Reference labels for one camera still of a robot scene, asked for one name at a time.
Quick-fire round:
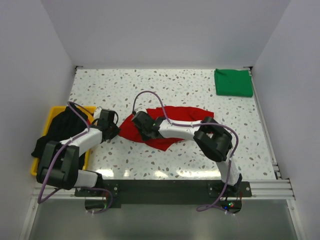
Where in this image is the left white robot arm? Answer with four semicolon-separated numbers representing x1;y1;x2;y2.
36;109;120;196

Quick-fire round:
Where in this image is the red polo shirt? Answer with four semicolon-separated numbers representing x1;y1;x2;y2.
119;106;215;151

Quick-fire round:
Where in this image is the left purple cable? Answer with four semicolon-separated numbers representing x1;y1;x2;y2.
37;101;115;215

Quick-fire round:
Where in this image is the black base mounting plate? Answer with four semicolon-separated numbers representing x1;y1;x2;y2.
74;178;251;209

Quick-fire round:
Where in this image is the folded green t shirt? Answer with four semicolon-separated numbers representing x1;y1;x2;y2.
214;69;254;98

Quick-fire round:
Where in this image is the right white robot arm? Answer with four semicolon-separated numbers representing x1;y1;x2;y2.
131;111;242;197

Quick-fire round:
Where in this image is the black t shirt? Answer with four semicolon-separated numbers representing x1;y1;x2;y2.
31;106;91;163

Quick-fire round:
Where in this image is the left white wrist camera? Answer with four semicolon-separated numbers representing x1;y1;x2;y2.
93;106;103;120

